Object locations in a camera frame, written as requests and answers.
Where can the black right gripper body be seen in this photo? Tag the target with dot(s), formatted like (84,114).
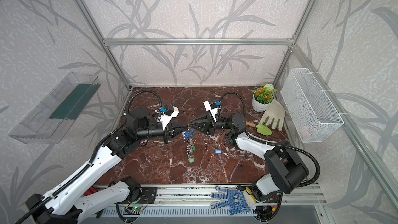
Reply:
(210,126)

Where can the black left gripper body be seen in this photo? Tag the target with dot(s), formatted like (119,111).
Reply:
(168,130)

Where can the steel key ring disc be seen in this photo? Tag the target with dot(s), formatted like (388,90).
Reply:
(189,141)

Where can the blue key tag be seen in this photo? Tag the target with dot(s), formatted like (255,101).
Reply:
(218,152)

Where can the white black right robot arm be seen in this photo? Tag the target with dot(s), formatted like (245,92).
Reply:
(289,167)

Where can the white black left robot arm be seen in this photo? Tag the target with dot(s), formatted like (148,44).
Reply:
(66,203)

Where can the green garden trowel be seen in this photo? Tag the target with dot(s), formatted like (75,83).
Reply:
(262,129)

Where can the white potted flower plant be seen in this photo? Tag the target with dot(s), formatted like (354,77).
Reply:
(263,97)

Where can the beige work glove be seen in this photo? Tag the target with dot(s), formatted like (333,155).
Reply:
(274,116)

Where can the blue dotted work glove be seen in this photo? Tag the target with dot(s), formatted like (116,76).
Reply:
(233,199)

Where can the green circuit board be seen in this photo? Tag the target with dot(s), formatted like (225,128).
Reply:
(134,210)

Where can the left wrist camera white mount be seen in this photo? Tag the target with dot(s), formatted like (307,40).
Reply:
(167,113)

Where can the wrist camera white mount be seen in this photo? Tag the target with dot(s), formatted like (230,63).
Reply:
(167,113)
(212,106)

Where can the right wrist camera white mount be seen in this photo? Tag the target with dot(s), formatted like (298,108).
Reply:
(212,106)

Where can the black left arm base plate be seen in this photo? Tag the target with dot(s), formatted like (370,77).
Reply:
(147,195)

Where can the white wire mesh basket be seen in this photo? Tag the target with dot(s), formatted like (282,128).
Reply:
(311,110)

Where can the clear plastic wall tray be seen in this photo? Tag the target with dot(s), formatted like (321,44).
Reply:
(51,119)

